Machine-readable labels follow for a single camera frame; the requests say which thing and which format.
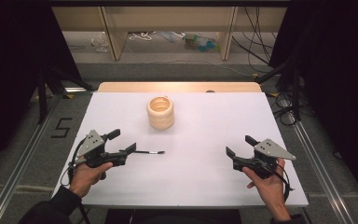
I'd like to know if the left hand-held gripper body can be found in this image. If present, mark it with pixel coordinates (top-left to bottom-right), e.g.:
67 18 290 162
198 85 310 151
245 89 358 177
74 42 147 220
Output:
76 129 129 169

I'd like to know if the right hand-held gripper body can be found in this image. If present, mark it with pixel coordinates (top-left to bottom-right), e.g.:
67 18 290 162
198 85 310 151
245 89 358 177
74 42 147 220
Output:
232 138 297 180

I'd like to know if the thin black pen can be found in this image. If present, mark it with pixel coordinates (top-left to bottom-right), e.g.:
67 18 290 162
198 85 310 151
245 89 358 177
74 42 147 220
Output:
119 149 166 155

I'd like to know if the beige ringed pen holder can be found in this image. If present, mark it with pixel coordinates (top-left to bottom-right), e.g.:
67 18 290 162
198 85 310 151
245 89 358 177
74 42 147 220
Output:
145 95 175 131

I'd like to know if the person's left hand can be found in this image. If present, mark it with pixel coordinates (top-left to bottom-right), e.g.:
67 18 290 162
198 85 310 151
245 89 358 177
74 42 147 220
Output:
69 161 115 199

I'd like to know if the person's right hand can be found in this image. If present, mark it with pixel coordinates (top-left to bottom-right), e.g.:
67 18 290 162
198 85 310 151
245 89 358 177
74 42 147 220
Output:
241 157 289 214

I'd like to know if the black tripod stand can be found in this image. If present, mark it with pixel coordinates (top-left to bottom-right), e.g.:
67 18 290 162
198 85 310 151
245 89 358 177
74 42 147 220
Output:
254 57 303 123
34 63 95 125

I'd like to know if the clear plastic item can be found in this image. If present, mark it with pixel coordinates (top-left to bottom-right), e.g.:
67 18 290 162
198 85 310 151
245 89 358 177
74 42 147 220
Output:
89 32 111 53

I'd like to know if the black curtain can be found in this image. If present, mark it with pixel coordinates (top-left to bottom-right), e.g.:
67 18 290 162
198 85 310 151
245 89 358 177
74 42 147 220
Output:
268 0 358 204
0 0 82 180

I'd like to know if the pile of plastic bottles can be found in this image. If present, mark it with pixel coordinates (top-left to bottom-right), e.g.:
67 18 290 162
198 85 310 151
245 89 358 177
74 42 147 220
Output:
182 32 221 53

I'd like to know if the wooden shelf unit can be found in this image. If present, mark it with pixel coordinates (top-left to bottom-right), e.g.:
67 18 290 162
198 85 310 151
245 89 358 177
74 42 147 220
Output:
51 6 289 62

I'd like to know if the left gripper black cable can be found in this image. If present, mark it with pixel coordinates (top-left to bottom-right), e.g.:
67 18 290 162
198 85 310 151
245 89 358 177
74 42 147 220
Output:
60 138 88 189

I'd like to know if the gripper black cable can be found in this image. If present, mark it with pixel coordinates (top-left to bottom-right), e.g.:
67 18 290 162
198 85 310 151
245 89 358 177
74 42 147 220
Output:
265 161 296 203
60 138 88 189

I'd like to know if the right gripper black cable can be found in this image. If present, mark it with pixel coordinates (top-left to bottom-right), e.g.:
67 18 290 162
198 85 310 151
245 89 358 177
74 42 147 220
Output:
265 161 296 203

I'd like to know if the coiled black floor cable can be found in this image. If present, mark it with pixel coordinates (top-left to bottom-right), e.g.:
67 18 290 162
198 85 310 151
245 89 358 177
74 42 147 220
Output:
269 92 298 127

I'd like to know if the metal floor rail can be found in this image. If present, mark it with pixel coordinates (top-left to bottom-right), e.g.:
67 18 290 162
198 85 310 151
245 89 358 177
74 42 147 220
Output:
290 119 357 224
0 92 67 224

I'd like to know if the white rope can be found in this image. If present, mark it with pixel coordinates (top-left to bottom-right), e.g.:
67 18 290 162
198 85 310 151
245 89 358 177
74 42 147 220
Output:
128 31 157 42

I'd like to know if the bundle of black cables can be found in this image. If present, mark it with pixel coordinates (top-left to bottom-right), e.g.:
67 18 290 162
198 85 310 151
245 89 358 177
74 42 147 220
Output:
230 6 278 65

